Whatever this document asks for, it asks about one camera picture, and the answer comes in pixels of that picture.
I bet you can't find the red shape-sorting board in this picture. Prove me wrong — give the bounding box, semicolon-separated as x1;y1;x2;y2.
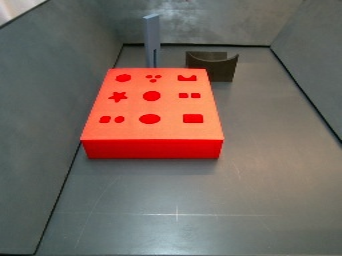
80;68;224;159

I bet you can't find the black curved holder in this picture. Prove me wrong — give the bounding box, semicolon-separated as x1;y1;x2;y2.
186;51;239;82

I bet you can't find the grey-blue double-square peg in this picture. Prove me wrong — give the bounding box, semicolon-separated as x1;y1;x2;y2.
143;14;160;68

